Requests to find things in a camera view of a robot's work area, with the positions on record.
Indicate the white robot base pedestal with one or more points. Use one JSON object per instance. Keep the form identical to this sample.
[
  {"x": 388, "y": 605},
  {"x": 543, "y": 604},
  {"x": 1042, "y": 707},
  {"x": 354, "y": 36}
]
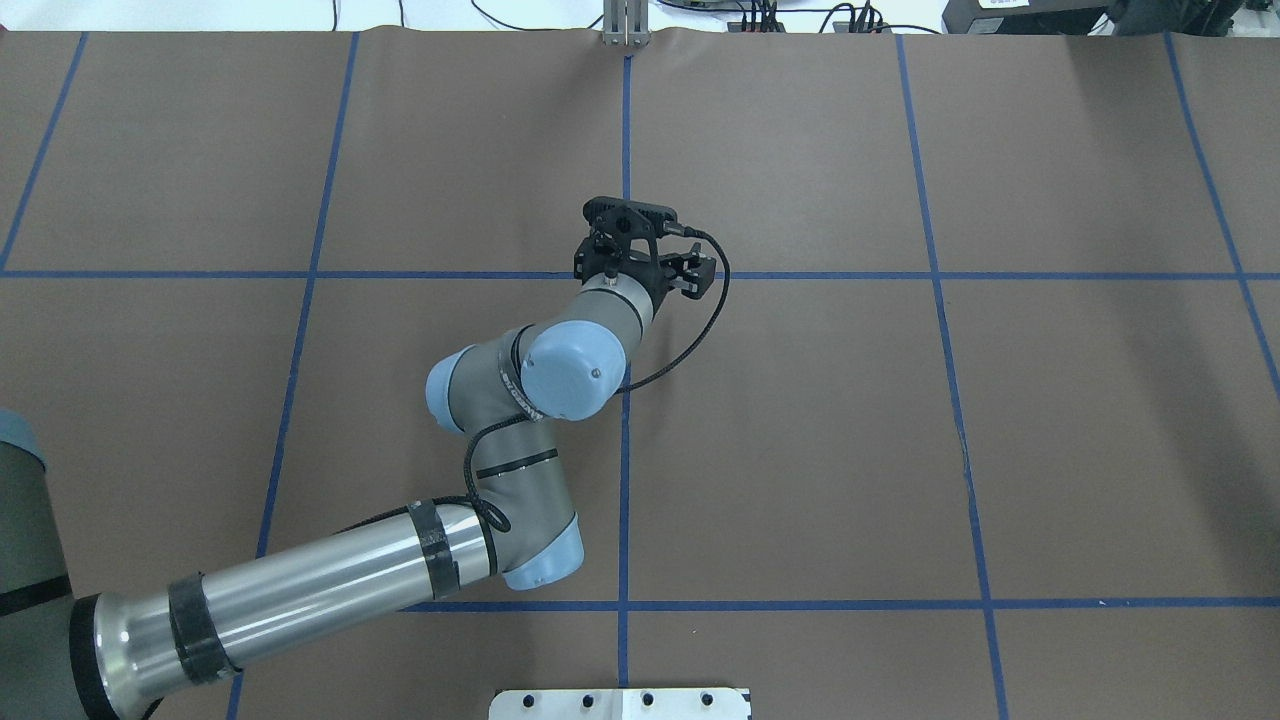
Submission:
[{"x": 623, "y": 703}]

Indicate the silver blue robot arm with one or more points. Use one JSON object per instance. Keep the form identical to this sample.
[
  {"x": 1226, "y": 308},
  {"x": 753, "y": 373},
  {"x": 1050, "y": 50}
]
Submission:
[{"x": 105, "y": 656}]

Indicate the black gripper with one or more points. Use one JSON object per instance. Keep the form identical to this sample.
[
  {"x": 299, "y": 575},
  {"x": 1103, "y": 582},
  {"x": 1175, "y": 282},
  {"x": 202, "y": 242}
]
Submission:
[{"x": 664, "y": 273}]

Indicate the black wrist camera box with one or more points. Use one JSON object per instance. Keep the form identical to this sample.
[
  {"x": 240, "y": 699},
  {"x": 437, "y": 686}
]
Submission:
[{"x": 628, "y": 218}]

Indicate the aluminium frame post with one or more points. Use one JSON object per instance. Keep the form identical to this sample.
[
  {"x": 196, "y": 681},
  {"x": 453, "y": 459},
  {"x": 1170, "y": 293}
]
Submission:
[{"x": 625, "y": 23}]

